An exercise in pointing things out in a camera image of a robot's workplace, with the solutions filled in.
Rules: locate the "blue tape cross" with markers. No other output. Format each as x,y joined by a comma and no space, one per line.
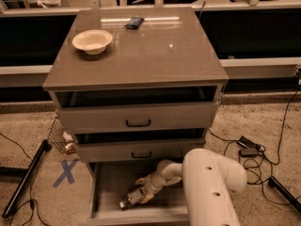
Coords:
66,173

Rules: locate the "dark blue snack packet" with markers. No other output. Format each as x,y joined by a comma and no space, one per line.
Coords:
134,23

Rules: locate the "clear plastic bottle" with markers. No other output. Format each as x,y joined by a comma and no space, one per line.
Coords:
132,198

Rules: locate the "grey drawer cabinet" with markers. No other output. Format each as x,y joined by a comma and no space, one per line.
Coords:
168,60

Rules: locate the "bottom open grey drawer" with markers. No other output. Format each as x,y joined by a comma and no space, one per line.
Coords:
173,206

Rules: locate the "black stand leg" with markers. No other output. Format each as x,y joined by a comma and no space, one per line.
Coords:
25,175
293,201

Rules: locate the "black left stand leg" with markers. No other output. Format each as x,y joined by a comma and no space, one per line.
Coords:
25,175

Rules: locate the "wire mesh basket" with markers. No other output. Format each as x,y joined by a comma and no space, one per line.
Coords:
60,139

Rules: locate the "black right stand leg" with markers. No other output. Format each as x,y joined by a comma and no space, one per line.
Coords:
293,201

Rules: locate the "middle grey drawer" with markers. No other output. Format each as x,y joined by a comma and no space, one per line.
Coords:
137,150

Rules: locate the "top grey drawer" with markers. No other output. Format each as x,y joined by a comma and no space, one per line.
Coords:
137,118

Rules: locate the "black power adapter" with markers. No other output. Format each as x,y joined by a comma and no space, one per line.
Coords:
249,148

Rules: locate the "white paper bowl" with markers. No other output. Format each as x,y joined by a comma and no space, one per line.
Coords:
92,42

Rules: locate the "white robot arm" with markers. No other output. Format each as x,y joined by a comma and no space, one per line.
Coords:
207,178

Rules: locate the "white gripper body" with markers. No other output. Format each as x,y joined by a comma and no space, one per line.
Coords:
150,185

